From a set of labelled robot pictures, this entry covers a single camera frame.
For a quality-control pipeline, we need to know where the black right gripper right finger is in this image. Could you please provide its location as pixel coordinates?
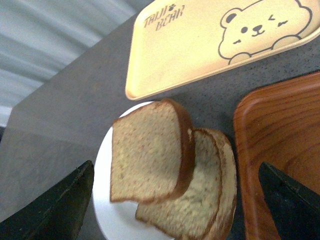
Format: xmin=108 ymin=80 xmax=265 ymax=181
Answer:
xmin=258 ymin=161 xmax=320 ymax=240

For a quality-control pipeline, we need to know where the grey curtain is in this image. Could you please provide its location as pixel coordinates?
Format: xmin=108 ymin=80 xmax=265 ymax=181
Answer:
xmin=0 ymin=0 xmax=149 ymax=127

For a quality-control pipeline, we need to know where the brown wooden tray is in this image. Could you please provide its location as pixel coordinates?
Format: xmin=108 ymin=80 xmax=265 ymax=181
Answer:
xmin=233 ymin=72 xmax=320 ymax=240

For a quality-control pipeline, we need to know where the yellow bear tray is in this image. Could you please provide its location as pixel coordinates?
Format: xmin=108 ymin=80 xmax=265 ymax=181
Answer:
xmin=125 ymin=0 xmax=320 ymax=100

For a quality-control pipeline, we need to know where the white plate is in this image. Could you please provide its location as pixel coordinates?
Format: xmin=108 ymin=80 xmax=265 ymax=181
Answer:
xmin=92 ymin=101 xmax=176 ymax=240

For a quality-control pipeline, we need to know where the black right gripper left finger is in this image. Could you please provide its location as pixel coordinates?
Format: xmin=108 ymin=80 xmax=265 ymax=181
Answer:
xmin=0 ymin=160 xmax=94 ymax=240

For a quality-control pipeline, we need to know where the bread slice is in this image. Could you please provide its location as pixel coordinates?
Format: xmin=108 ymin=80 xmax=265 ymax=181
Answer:
xmin=109 ymin=99 xmax=195 ymax=203
xmin=135 ymin=128 xmax=237 ymax=240

